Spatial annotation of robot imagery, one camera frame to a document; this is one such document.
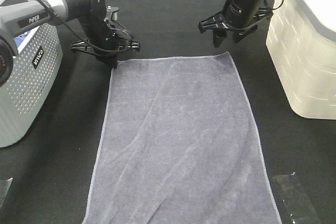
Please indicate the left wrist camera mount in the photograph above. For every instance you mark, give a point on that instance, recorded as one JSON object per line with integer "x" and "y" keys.
{"x": 112, "y": 13}

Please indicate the clear tape strip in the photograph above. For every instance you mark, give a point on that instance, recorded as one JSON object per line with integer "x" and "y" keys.
{"x": 296, "y": 202}
{"x": 4, "y": 188}

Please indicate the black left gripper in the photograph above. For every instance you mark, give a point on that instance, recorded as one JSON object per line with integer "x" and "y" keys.
{"x": 106, "y": 44}

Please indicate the cream storage bin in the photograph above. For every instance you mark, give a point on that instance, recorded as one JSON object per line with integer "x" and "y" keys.
{"x": 301, "y": 43}

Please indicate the clear tape strip right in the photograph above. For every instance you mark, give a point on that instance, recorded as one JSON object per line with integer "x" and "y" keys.
{"x": 296, "y": 202}

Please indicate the grey towel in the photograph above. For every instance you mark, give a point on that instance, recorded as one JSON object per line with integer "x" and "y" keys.
{"x": 179, "y": 144}

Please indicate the grey perforated laundry basket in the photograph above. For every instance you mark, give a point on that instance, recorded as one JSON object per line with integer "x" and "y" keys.
{"x": 24, "y": 93}

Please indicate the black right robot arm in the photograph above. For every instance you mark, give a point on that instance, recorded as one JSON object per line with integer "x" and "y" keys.
{"x": 241, "y": 17}

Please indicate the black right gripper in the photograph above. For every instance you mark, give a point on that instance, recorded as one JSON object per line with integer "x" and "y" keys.
{"x": 220, "y": 26}

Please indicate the black table mat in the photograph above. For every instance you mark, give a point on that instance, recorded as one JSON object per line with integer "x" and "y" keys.
{"x": 51, "y": 167}

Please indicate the blue towel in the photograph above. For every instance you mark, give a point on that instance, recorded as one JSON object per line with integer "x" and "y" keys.
{"x": 20, "y": 38}

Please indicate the clear tape strip left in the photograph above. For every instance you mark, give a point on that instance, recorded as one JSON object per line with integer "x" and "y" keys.
{"x": 4, "y": 188}

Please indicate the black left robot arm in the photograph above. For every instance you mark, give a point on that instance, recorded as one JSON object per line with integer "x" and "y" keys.
{"x": 19, "y": 18}

